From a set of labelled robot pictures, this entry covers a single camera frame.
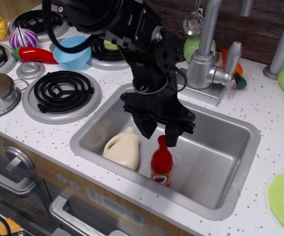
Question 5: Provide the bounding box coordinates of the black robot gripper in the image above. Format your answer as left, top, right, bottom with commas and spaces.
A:
120, 92, 195, 147

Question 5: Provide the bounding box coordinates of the red ketchup bottle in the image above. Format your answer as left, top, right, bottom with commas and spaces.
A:
150, 135, 173, 187

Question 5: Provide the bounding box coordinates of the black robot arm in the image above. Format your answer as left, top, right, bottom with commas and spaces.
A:
42, 0, 195, 147

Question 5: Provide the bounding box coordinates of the silver metal sink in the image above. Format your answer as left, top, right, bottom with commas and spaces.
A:
70, 84, 261, 220

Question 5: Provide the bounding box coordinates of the cream detergent jug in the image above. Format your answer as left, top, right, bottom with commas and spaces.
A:
102, 126, 140, 171

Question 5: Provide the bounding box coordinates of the silver faucet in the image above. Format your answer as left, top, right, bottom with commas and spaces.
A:
177, 0, 242, 106

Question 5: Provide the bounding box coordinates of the green toy cabbage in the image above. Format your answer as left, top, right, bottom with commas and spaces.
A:
183, 33, 217, 63

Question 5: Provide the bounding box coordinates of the back right stove burner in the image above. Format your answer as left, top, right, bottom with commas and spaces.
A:
87, 39, 129, 71

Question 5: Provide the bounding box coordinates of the orange toy carrot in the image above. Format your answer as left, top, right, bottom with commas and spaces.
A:
221, 48, 247, 90

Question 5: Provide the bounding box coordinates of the green toy in burner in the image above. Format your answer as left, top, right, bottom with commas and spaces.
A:
103, 40, 118, 51

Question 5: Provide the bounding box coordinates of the front black stove burner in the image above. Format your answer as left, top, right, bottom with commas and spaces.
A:
23, 71, 101, 125

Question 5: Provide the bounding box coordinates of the silver measuring spoon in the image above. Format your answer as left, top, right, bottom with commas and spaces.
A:
183, 0, 205, 36

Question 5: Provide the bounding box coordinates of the light blue bowl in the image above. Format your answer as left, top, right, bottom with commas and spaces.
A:
53, 36, 92, 70

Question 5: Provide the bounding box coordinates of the grey round stove cap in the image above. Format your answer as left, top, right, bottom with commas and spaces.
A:
16, 61, 45, 80

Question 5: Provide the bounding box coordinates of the grey oven knob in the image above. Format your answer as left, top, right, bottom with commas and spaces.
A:
5, 146, 34, 174

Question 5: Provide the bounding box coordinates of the red toy chili pepper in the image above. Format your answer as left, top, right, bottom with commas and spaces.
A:
10, 47, 59, 64

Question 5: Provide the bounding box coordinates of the purple toy onion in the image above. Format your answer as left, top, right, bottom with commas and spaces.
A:
9, 27, 39, 50

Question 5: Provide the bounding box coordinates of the back left stove burner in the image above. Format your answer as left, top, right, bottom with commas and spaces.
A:
8, 10, 69, 43

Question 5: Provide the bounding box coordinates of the silver dishwasher handle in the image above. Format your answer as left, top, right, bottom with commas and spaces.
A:
49, 195, 103, 236

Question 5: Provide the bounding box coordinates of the grey oven door handle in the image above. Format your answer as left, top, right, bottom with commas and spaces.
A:
0, 174, 38, 198

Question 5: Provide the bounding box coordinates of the black cable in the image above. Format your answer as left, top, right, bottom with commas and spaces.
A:
0, 210, 24, 236

